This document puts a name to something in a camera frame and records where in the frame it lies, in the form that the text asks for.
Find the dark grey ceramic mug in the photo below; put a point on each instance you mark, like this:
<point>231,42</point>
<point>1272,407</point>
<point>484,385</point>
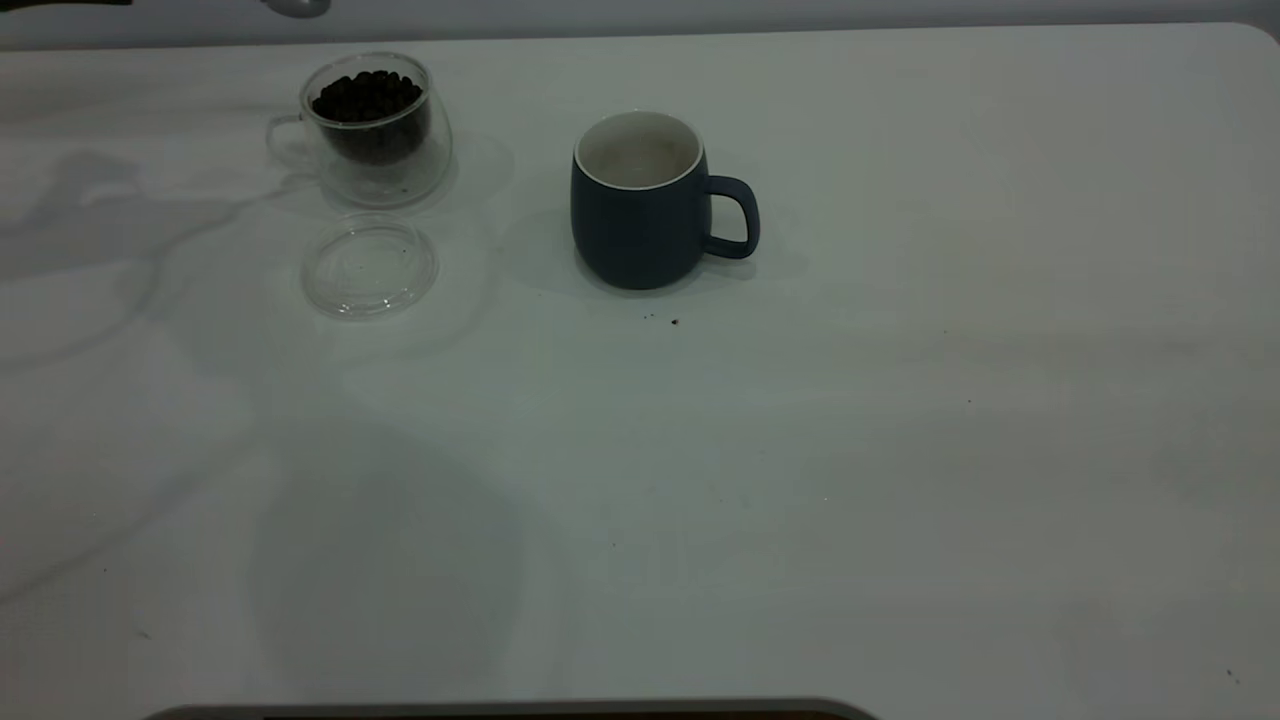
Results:
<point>630,240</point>

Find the clear round glass lid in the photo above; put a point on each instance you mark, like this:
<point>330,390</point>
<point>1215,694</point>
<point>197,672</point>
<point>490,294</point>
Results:
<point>365,270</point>

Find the coffee beans in glass cup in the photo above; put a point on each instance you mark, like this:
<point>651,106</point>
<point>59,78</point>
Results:
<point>365,98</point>

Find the clear double-wall glass cup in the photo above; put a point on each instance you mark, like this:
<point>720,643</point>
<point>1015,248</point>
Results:
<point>400,175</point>

